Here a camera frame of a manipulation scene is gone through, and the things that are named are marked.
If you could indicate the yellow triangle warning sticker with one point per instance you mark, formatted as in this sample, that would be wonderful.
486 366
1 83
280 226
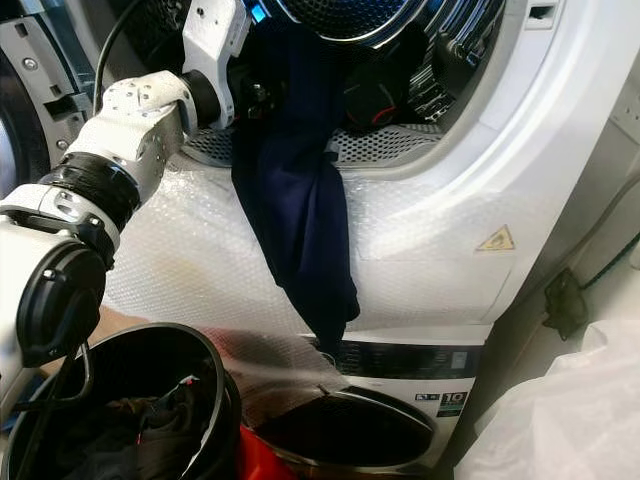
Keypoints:
498 241

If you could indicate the black garment with red trim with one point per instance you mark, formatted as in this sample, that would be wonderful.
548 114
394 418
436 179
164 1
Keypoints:
370 100

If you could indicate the black laundry bucket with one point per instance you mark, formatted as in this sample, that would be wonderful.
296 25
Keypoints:
160 350

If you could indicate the grey brown clothes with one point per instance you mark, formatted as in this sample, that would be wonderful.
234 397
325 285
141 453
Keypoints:
150 440

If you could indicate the black wall plug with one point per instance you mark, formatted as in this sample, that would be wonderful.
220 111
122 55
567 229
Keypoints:
565 305

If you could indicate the white plastic bag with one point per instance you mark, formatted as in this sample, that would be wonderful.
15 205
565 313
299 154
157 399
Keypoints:
560 420

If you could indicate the dark navy garment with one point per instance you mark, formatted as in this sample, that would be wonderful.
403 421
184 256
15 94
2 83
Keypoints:
295 220

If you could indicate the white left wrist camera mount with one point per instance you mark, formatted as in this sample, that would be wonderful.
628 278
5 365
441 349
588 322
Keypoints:
215 40

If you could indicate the clear bubble wrap sheet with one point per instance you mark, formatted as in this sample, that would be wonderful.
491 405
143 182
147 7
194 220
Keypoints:
410 260

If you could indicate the white front-load laundry machine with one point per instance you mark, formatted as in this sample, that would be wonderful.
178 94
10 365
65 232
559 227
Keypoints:
510 130

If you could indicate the red plastic item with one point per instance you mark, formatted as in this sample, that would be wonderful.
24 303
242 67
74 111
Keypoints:
260 460

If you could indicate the white washer with control panel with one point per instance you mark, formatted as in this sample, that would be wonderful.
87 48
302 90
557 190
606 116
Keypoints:
450 385

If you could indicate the round glass machine door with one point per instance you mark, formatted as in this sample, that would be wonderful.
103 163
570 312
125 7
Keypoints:
15 130

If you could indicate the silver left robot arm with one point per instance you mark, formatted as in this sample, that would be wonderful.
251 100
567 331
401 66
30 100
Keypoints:
60 230

